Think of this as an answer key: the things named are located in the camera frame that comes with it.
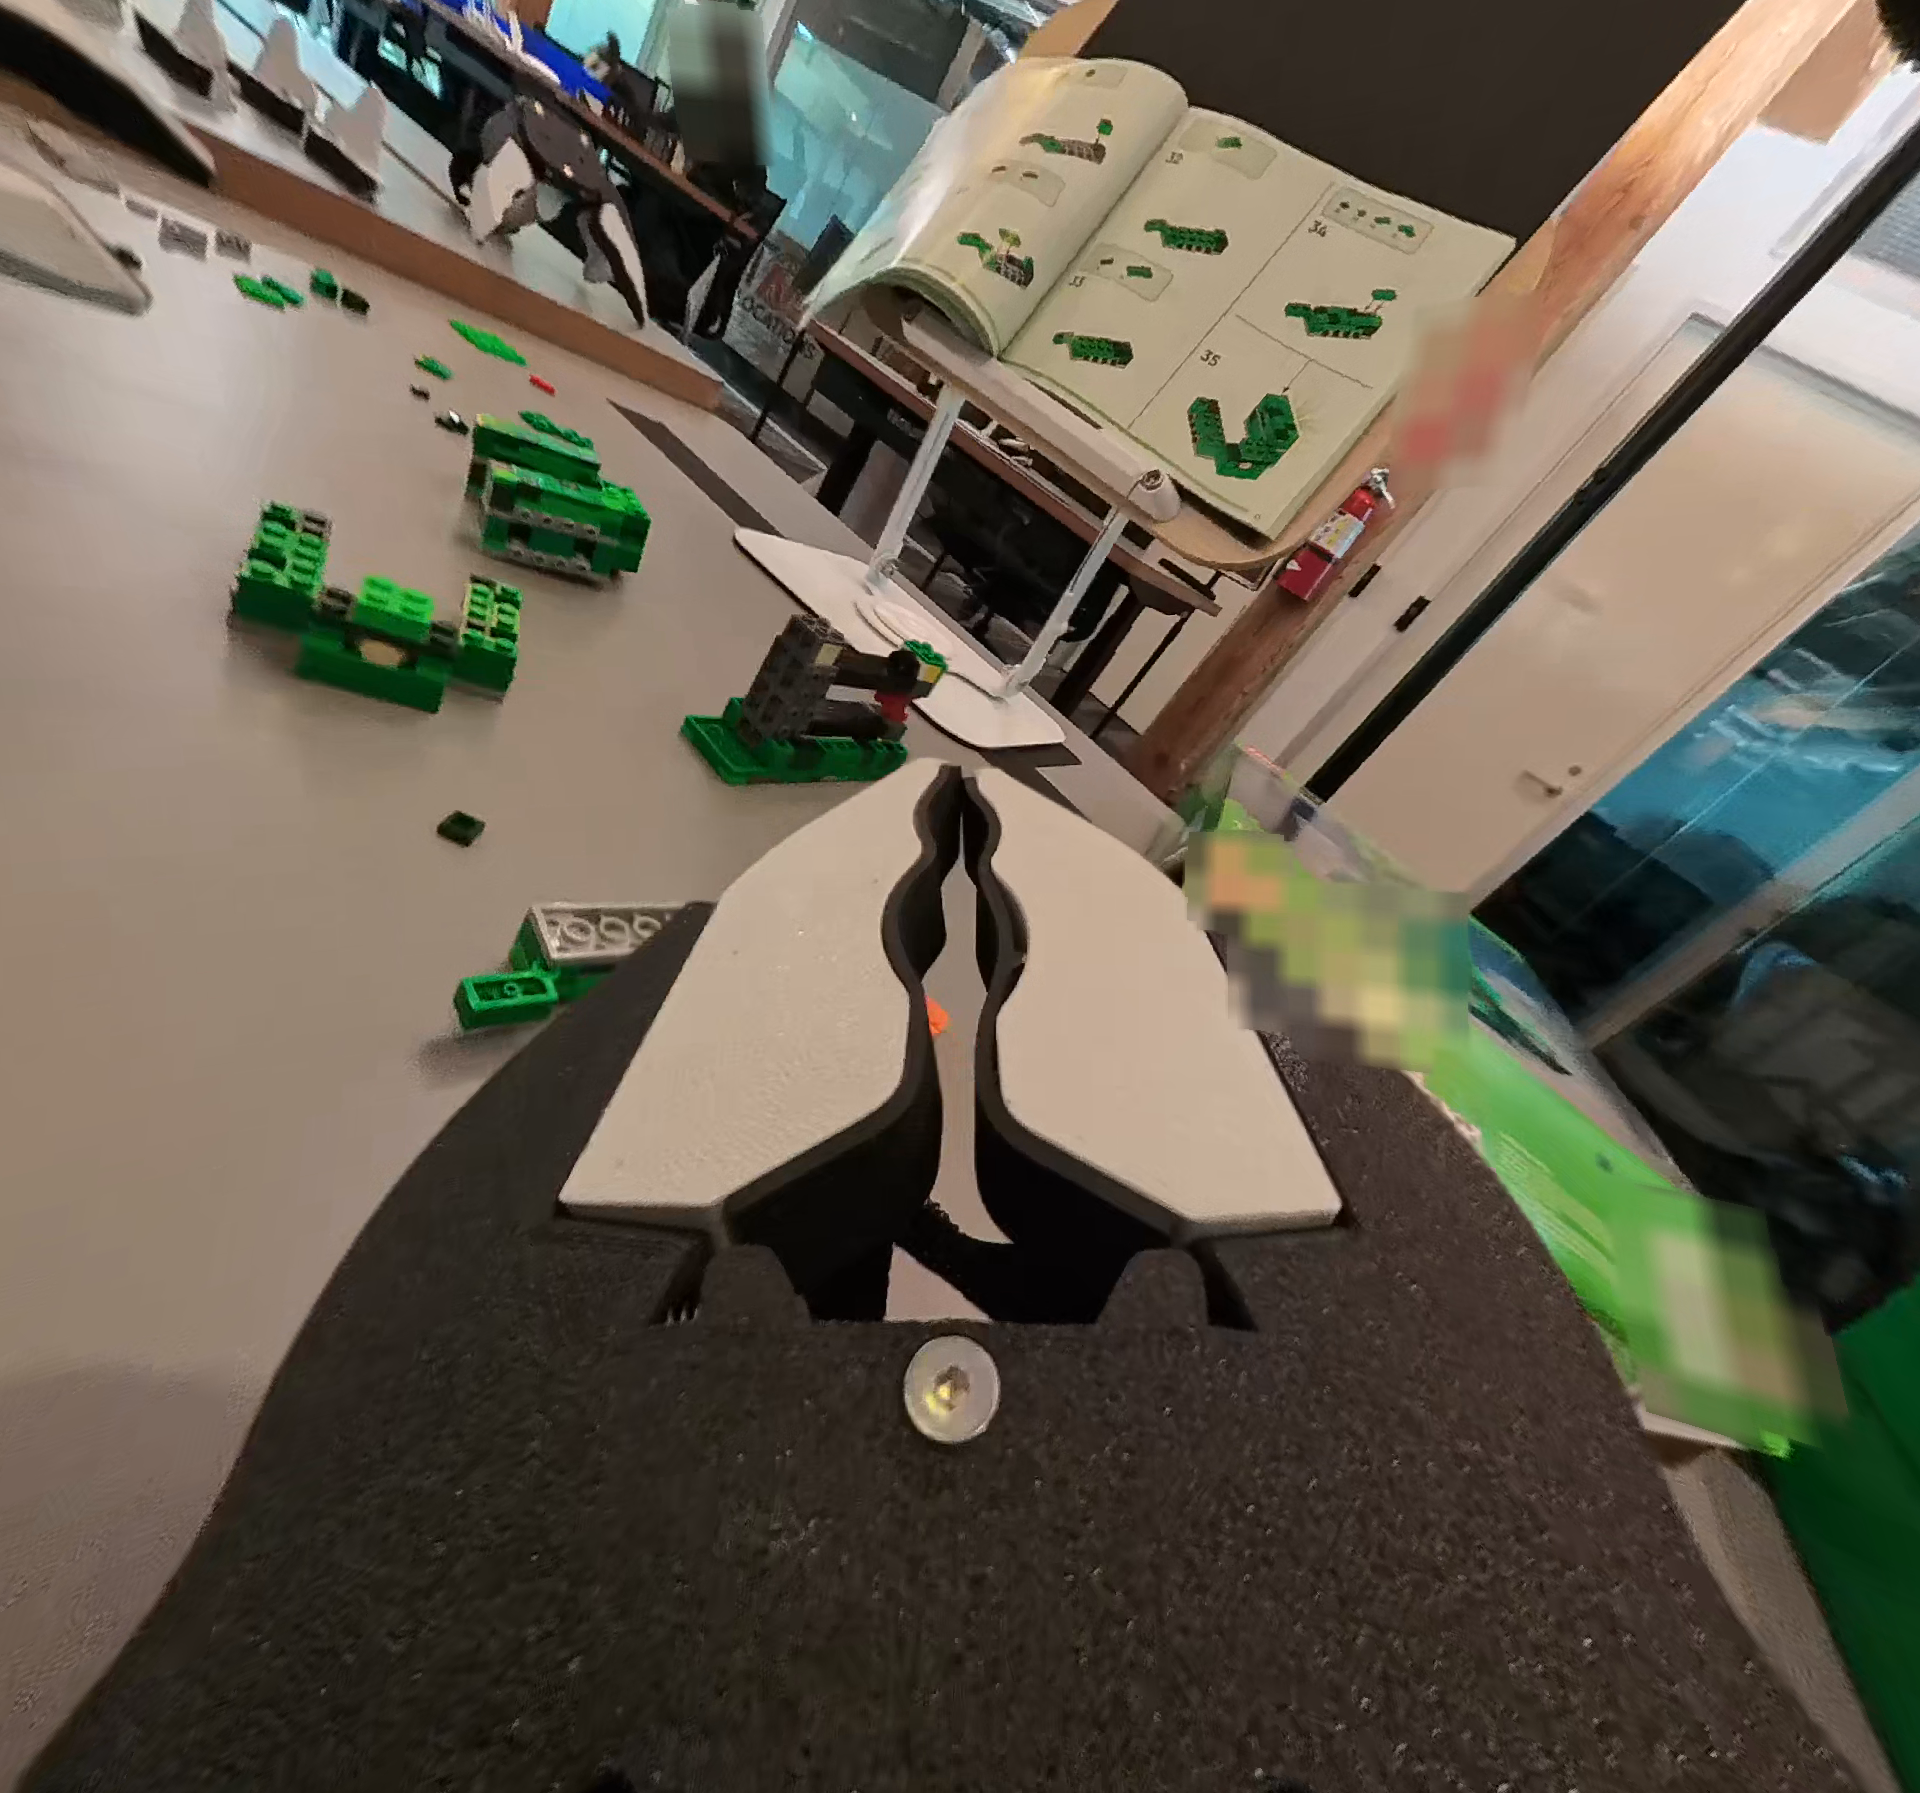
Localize scattered small loose bricks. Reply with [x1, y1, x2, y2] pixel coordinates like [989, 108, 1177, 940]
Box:
[121, 195, 564, 436]

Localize white book stand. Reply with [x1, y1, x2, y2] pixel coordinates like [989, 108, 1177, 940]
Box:
[731, 294, 1310, 751]

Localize wooden pillar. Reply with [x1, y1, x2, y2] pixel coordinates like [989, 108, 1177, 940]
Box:
[1125, 0, 1920, 808]

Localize green fabric bag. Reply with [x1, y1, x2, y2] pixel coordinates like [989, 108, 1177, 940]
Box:
[1751, 1272, 1920, 1793]

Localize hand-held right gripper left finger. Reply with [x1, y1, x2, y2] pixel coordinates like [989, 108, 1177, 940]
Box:
[560, 759, 968, 1289]

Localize green U-shaped brick assembly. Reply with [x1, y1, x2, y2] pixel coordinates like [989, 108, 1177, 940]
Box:
[225, 498, 531, 719]

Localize green brick set box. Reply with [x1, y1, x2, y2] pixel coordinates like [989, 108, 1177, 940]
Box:
[1182, 751, 1849, 1469]

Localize white door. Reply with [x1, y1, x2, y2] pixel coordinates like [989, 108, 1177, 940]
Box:
[1304, 306, 1920, 902]

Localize green and grey brick assembly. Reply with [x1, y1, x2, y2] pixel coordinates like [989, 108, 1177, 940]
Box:
[461, 407, 657, 584]

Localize red fire extinguisher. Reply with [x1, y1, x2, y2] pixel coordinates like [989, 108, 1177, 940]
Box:
[1277, 466, 1397, 606]

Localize brick instruction booklet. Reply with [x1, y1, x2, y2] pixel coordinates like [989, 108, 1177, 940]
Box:
[800, 54, 1522, 544]

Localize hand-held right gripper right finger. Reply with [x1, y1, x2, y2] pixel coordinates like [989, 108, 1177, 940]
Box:
[965, 768, 1346, 1293]

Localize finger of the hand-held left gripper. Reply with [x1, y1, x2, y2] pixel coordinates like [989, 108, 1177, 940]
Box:
[0, 161, 156, 321]

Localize grey studded plate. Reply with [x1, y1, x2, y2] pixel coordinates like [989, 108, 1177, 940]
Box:
[531, 897, 687, 964]

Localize dark grey brick assembly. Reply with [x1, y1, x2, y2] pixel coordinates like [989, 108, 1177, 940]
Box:
[679, 613, 950, 790]

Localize blue storage bins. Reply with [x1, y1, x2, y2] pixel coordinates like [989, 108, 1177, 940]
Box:
[400, 0, 605, 88]

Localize cardboard box red letters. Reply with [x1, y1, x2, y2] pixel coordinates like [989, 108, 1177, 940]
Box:
[723, 232, 827, 380]

